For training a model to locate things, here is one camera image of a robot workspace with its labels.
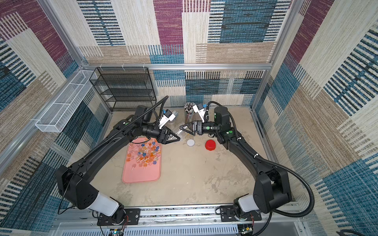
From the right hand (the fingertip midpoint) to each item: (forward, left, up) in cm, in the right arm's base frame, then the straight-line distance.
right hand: (185, 129), depth 72 cm
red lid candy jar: (-4, +2, +1) cm, 4 cm away
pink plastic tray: (-4, +28, -28) cm, 40 cm away
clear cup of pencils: (+23, -1, -13) cm, 26 cm away
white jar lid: (+10, -2, -28) cm, 30 cm away
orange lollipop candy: (-1, +26, -27) cm, 38 cm away
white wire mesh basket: (+3, +61, +6) cm, 62 cm away
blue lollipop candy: (+1, +27, -27) cm, 38 cm away
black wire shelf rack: (+45, +45, -9) cm, 64 cm away
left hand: (-3, +4, -2) cm, 5 cm away
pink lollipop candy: (-6, +32, -27) cm, 43 cm away
